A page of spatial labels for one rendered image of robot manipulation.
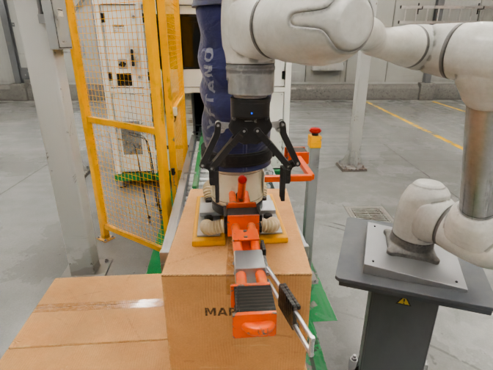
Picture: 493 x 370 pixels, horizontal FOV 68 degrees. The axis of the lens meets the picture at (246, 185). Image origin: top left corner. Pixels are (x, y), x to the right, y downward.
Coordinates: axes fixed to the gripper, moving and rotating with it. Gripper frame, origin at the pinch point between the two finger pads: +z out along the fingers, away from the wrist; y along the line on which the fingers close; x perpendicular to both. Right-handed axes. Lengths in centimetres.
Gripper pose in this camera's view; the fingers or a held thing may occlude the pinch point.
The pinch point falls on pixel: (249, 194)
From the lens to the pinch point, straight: 76.6
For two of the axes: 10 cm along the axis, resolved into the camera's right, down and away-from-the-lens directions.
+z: 0.0, 9.3, 3.7
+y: -10.0, 0.2, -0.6
